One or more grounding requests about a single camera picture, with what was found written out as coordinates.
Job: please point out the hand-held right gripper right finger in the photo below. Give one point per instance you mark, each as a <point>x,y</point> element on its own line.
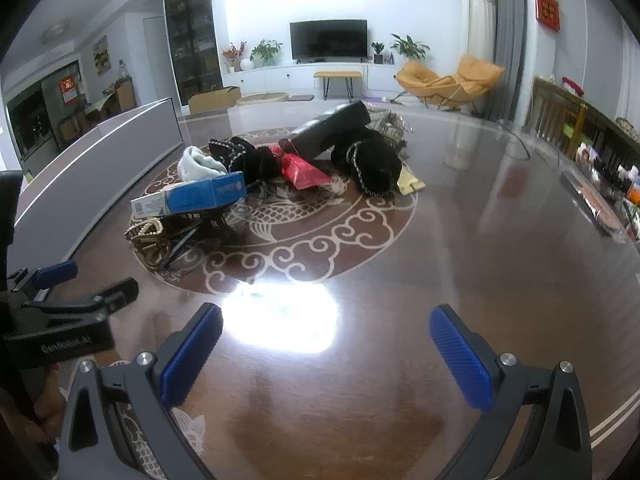
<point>460,360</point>

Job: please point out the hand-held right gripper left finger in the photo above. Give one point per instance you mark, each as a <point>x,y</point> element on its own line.
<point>192,355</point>

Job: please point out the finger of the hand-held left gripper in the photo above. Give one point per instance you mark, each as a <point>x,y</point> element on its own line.
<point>57,272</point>
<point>100,302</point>

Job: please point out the gold pearl hair claw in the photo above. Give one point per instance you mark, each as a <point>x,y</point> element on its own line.
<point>145,232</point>

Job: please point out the black hair clip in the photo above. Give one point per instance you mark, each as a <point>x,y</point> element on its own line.
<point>200,222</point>

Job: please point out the blue cardboard box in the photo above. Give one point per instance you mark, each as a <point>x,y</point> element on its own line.
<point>210,192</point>

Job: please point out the white cloth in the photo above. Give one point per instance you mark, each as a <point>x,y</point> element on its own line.
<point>197,165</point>

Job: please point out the gold envelope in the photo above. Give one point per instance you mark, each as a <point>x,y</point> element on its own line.
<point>411,182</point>

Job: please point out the red packet with straw tie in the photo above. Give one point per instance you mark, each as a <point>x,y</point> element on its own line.
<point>305,172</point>

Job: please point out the small red packet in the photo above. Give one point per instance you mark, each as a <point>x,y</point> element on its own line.
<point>276,151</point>

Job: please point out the long black box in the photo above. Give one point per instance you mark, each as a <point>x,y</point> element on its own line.
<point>330,127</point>

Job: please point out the wooden desktop with koi pattern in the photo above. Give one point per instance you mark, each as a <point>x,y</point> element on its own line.
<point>350,385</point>

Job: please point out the grey curved panel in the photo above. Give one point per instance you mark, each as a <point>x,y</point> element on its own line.
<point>100,160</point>

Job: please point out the brown cardboard box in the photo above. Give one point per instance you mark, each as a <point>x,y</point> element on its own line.
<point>212,100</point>

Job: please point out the cluttered wooden sideboard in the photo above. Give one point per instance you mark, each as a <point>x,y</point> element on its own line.
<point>605,170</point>

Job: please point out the round ceiling lamp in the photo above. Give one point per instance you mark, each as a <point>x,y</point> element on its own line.
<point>55,31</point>

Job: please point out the beige round cushion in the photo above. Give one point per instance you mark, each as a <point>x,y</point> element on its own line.
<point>262,98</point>

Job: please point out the wooden chair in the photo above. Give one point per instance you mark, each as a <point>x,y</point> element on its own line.
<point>555,115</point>

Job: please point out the black glass display cabinet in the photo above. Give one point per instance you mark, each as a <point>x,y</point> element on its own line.
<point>192,35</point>

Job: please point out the orange lounge chair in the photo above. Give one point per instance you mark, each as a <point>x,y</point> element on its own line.
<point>430,82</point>

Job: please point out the white round vase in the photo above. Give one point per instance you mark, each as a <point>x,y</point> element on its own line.
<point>247,64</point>

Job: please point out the white television cabinet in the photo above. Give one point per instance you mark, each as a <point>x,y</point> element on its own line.
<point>270,80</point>

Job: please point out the red flower arrangement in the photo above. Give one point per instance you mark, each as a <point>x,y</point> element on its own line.
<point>234,52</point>

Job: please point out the bushy green potted plant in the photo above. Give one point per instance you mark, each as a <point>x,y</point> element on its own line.
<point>265,50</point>

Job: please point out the orange wooden bench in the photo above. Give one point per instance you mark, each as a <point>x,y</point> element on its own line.
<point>337,74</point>

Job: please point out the large leafy potted plant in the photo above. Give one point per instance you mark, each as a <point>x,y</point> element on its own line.
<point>410,47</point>

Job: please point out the small potted plant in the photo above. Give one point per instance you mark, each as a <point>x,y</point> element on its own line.
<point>378,50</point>

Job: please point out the grey curtain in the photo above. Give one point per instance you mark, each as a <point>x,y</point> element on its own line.
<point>507,35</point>

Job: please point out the white standing air conditioner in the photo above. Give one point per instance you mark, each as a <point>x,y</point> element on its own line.
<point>477,20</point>

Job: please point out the black television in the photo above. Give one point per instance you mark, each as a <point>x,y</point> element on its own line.
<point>328,39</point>

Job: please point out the thin-frame eyeglasses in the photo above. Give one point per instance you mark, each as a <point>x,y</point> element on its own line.
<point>525,152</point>

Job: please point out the framed wall painting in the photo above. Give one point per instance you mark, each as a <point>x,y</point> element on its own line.
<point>101,55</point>

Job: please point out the red wall hanging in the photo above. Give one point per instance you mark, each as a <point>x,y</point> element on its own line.
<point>546,10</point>

